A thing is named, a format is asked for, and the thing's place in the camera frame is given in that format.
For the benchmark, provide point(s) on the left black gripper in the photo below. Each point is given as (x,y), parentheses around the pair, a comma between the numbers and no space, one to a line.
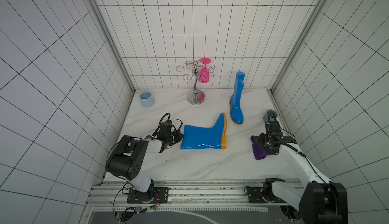
(179,137)

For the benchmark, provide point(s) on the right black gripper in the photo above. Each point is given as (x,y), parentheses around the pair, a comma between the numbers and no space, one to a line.
(263,141)

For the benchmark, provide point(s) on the blue rubber boot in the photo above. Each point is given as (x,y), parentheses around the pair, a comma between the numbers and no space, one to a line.
(236,112)
(206,138)

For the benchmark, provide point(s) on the purple cloth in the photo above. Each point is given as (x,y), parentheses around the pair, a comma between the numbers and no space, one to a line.
(258,151)

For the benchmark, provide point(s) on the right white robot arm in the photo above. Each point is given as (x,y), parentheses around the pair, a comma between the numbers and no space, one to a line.
(321,201)

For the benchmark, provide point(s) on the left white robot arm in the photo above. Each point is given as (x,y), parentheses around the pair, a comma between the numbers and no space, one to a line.
(126,158)

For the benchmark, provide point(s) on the grey-green cup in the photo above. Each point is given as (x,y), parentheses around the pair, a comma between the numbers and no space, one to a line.
(270,115)

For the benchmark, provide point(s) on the chrome hook stand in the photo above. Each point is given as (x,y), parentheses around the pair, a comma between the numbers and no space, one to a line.
(192,68)

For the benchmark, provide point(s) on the light blue cup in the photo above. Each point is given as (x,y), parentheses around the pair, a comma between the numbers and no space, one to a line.
(146,98)

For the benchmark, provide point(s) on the pink hanging brush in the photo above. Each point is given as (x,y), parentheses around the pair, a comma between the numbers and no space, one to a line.
(206,70)

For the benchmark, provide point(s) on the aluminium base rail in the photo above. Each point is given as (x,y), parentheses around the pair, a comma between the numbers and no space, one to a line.
(184,195)

